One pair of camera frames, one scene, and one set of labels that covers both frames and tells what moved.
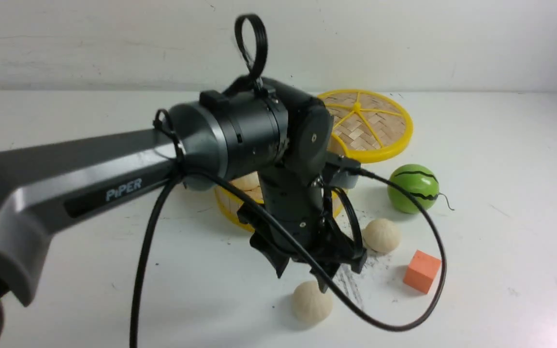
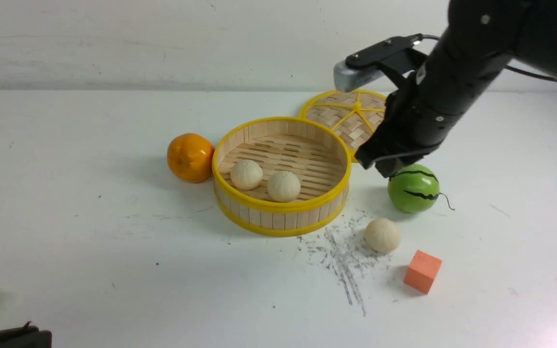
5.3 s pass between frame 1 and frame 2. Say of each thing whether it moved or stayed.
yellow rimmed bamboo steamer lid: stayed
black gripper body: moved
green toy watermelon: stayed
